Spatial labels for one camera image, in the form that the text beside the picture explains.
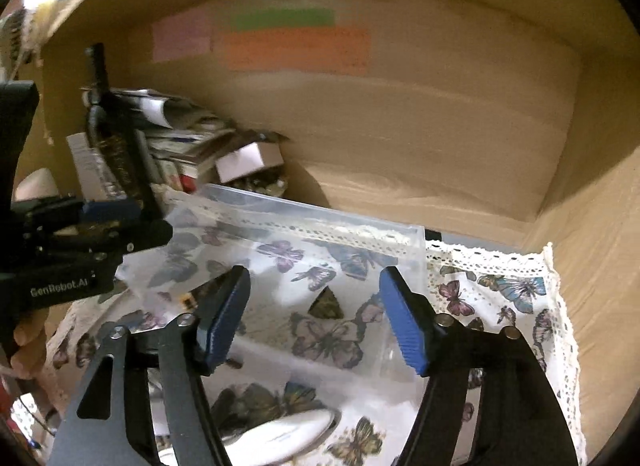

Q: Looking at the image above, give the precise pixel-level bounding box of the white handheld light device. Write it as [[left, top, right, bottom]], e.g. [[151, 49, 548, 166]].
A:
[[224, 408, 342, 466]]

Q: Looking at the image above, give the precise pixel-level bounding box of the person's left hand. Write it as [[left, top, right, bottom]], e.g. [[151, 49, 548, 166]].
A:
[[8, 309, 49, 379]]

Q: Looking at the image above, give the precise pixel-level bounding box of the white cylindrical candle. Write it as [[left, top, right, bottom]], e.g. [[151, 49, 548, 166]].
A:
[[14, 168, 58, 201]]

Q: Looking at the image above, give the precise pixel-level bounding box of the dark wine bottle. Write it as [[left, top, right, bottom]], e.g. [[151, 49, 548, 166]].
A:
[[86, 43, 162, 219]]

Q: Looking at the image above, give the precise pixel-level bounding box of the stack of papers and booklets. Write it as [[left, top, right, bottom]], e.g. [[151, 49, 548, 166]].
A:
[[82, 88, 286, 196]]

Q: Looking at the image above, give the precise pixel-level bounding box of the butterfly print lace cloth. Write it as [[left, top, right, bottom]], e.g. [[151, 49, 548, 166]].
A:
[[48, 186, 586, 465]]

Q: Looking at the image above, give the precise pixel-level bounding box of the small white cardboard box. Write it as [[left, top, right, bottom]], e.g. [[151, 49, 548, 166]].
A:
[[215, 142, 284, 184]]

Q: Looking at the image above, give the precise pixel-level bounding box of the clear plastic storage box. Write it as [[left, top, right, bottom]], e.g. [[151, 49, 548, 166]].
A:
[[118, 185, 425, 380]]

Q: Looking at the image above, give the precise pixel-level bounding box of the dark triangular object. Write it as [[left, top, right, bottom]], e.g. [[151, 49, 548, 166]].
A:
[[307, 286, 345, 319]]

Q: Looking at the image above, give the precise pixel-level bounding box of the pink sticky note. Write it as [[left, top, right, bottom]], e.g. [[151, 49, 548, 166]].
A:
[[152, 10, 212, 62]]

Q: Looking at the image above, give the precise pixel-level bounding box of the green sticky note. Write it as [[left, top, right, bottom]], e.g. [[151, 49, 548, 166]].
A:
[[230, 7, 335, 31]]

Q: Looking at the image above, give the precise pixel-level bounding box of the orange sticky note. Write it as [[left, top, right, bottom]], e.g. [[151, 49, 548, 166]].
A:
[[220, 27, 371, 76]]

